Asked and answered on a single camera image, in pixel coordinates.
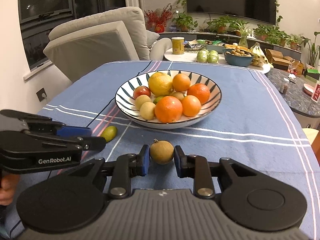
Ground clear plastic bag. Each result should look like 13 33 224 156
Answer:
287 60 304 77

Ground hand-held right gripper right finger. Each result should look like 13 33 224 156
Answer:
174 145 258 201

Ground pile of longans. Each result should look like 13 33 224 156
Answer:
225 49 252 57

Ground small orange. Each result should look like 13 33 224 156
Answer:
172 73 191 92
181 95 202 117

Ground yellow can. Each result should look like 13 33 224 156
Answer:
171 37 185 55

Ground open cardboard box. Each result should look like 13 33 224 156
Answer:
265 48 288 67
271 56 304 77

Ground pink dish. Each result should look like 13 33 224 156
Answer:
303 84 317 97

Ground red apple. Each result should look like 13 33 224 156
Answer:
133 86 151 100

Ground grey throw pillow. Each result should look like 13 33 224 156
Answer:
145 30 160 49

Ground pile of snack packets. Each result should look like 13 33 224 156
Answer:
184 40 207 52

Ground small dark spice jar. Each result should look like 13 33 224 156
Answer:
280 78 290 94

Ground brown kiwi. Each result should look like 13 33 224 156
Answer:
149 139 175 165
170 91 186 101

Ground person's left hand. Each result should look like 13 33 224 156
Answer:
0 174 21 206

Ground tall large-leaf plant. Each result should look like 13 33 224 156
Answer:
300 31 320 68

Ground glass vase with plant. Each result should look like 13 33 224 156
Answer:
231 21 253 48

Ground yellow lemon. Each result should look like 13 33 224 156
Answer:
148 72 174 97

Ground white round table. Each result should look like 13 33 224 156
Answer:
164 47 274 75

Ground large reddish orange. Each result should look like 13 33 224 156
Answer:
187 83 211 105

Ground blue striped tablecloth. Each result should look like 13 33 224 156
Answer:
5 60 320 240

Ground beige recliner armchair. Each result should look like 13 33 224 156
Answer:
43 6 173 83

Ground red berry branches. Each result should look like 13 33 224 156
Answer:
144 4 175 25

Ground striped ceramic bowl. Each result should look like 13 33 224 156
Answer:
115 70 222 130

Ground black wall socket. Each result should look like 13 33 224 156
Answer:
36 88 48 102

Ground green potted plant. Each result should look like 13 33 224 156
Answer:
287 35 303 50
206 16 233 34
254 25 273 42
267 29 288 47
172 12 198 32

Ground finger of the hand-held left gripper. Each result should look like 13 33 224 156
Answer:
26 116 92 137
41 136 107 153

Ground round wooden side table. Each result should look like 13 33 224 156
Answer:
302 127 320 145

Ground green container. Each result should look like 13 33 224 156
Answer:
205 41 225 53

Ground bunch of bananas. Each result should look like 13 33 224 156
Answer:
249 42 269 67

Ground green box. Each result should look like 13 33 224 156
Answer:
304 68 320 82

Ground pale yellow plum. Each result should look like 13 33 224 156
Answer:
135 94 152 110
139 102 156 120

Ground dark marble coffee table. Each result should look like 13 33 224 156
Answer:
264 67 320 117

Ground teal bowl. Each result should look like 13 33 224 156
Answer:
222 49 254 67

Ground dark window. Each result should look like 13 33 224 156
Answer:
17 0 125 72

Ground white bottle red label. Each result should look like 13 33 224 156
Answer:
311 79 320 103

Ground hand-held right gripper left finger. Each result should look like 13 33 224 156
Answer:
65 144 151 201

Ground orange basket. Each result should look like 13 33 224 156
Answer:
225 44 249 51

